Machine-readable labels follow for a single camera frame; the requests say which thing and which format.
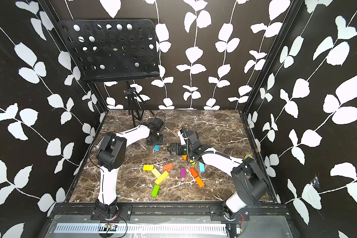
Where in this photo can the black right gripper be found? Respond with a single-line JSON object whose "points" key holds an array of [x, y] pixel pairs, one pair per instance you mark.
{"points": [[174, 146]]}

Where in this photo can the black music stand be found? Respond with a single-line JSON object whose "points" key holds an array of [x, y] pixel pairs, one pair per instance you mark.
{"points": [[114, 50]]}

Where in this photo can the light blue block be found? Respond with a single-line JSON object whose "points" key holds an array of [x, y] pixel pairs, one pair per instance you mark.
{"points": [[201, 167]]}

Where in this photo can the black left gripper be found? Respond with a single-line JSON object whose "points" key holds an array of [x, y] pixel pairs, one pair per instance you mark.
{"points": [[160, 141]]}

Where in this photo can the white perforated strip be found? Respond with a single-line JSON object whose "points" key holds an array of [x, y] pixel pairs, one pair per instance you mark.
{"points": [[101, 228]]}

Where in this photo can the green block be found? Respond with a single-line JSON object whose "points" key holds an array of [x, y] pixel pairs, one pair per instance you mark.
{"points": [[155, 190]]}

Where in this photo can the yellow tape roll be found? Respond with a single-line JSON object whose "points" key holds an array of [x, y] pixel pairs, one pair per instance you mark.
{"points": [[248, 156]]}

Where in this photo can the pale yellow block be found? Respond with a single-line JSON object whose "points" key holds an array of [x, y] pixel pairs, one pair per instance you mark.
{"points": [[156, 173]]}

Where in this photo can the orange block front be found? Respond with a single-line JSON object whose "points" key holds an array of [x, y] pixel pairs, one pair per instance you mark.
{"points": [[199, 182]]}

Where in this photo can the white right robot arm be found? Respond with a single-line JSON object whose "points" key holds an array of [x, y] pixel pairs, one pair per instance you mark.
{"points": [[250, 181]]}

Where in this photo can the long yellow block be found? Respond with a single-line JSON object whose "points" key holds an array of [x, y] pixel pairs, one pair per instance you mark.
{"points": [[161, 178]]}

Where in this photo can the purple block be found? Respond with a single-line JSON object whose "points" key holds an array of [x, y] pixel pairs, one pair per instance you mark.
{"points": [[183, 174]]}

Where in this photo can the black front rail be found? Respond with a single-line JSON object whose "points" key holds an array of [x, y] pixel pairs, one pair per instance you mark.
{"points": [[214, 210]]}

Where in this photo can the red block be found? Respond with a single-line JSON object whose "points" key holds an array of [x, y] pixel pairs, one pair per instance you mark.
{"points": [[193, 172]]}

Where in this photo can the red-orange block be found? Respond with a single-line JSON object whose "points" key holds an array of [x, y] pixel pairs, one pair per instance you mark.
{"points": [[167, 167]]}

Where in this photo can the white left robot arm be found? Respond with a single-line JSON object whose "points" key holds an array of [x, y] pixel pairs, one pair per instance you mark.
{"points": [[111, 155]]}

